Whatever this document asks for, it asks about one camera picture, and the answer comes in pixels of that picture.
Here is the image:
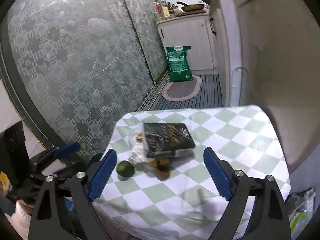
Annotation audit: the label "white paper tissue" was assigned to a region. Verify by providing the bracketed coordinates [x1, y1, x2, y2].
[129, 141, 146, 165]

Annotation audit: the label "brown fruit peel scraps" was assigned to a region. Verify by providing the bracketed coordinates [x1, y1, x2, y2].
[148, 158, 171, 180]

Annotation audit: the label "black snack packet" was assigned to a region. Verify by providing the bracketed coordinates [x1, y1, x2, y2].
[143, 123, 195, 158]

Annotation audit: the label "white kitchen cabinet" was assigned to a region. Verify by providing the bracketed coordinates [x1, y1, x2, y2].
[156, 0, 242, 106]

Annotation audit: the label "person's left hand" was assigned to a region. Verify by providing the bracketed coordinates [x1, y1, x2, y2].
[16, 199, 35, 214]

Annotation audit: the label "plastic bag green items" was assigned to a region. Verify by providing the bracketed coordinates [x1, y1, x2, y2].
[286, 188, 316, 239]

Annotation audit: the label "green white checkered tablecloth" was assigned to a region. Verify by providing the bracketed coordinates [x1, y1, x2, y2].
[93, 105, 291, 239]

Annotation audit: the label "patterned glass sliding door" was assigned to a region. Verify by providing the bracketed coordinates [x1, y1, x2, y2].
[1, 0, 168, 159]

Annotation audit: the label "oval grey floor mat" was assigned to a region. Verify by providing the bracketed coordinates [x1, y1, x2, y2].
[161, 75, 202, 102]

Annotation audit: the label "green rice bag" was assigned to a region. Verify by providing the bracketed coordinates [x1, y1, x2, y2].
[166, 46, 193, 82]

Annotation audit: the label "yellow bottle on counter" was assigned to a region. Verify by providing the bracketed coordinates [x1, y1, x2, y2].
[162, 6, 170, 19]

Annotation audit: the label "frying pan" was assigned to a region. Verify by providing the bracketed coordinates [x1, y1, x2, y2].
[176, 1, 204, 12]

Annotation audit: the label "silver refrigerator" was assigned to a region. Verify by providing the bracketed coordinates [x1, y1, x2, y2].
[236, 0, 319, 171]

